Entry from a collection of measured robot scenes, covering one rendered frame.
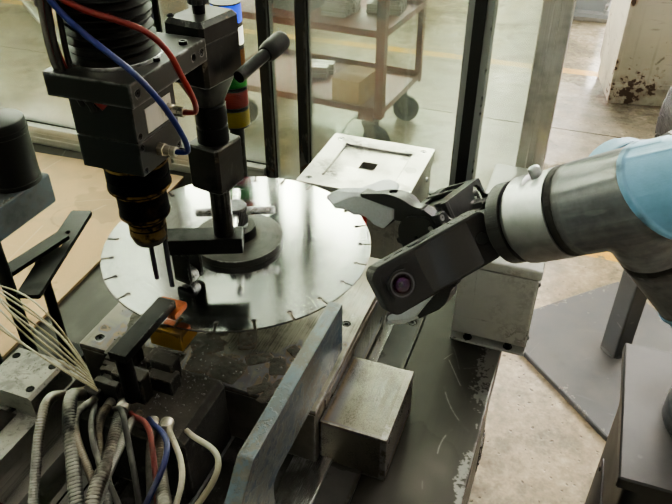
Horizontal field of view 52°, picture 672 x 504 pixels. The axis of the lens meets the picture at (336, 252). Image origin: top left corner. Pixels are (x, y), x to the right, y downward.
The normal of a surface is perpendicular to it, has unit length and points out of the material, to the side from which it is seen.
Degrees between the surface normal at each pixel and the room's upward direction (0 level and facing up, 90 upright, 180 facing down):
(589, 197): 69
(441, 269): 59
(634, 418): 0
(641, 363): 0
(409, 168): 0
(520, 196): 51
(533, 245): 100
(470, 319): 90
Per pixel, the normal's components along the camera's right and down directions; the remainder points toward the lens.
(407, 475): 0.00, -0.81
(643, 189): -0.73, 0.00
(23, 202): 0.94, 0.20
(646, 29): -0.18, 0.57
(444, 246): 0.22, 0.07
